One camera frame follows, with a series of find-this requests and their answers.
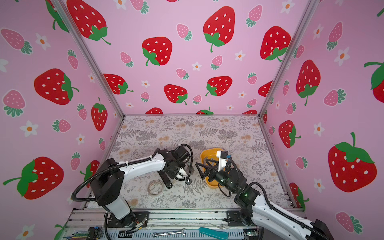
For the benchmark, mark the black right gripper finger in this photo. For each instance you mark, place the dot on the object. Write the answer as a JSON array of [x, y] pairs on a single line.
[[202, 169], [212, 163]]

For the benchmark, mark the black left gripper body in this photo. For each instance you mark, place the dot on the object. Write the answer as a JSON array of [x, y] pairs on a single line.
[[179, 165]]

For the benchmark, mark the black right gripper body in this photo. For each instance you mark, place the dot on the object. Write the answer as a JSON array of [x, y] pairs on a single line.
[[222, 178]]

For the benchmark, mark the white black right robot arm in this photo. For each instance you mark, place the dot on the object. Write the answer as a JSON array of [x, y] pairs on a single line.
[[253, 200]]

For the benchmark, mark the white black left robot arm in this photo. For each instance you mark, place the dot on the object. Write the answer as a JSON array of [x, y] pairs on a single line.
[[104, 187]]

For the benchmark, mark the clear tape roll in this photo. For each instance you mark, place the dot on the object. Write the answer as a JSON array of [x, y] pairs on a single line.
[[155, 188]]

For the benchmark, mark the silver wrench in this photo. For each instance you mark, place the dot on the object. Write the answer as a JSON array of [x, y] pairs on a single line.
[[170, 233]]

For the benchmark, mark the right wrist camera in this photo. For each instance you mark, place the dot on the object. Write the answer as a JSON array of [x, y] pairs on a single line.
[[222, 159]]

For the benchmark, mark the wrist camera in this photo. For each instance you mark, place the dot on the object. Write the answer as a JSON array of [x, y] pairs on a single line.
[[183, 176], [222, 159]]

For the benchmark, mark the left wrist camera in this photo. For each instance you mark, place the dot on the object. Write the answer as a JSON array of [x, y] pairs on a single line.
[[183, 176]]

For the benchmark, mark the teal handled tool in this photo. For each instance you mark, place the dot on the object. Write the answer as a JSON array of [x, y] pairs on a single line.
[[220, 235]]

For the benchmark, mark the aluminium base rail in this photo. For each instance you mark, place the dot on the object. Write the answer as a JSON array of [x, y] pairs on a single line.
[[82, 222]]

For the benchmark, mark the aluminium corner post left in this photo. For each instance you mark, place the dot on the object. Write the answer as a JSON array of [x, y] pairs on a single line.
[[86, 24]]

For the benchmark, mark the aluminium corner post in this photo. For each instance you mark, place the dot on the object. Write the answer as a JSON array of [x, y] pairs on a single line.
[[86, 24], [296, 38]]

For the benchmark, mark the aluminium corner post right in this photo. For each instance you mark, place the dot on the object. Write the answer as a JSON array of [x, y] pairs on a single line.
[[296, 38]]

